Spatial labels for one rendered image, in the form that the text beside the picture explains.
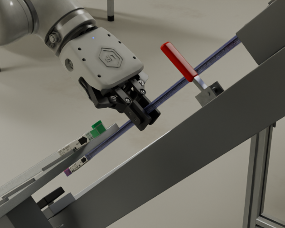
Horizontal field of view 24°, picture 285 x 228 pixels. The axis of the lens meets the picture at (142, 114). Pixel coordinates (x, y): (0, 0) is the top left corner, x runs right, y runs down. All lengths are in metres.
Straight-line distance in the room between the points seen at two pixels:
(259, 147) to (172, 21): 2.28
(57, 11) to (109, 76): 0.13
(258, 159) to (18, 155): 1.23
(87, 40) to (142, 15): 2.97
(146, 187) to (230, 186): 1.57
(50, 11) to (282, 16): 0.41
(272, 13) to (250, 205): 1.12
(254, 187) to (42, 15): 0.92
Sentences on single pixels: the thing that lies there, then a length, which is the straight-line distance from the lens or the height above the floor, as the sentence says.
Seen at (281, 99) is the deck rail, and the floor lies 1.11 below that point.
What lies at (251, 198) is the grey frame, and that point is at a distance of 1.81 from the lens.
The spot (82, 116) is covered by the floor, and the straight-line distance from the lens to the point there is 2.91.
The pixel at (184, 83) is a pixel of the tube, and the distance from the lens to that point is 0.93.
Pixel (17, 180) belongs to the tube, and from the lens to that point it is 0.89.
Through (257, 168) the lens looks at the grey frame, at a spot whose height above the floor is 0.48.
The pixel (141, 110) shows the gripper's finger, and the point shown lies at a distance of 0.99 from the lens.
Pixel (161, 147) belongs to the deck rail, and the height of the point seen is 0.98.
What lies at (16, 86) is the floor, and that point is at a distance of 3.20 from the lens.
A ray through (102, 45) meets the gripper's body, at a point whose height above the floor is 1.04.
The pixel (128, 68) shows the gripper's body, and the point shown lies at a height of 1.01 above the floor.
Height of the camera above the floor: 1.45
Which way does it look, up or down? 30 degrees down
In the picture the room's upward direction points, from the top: straight up
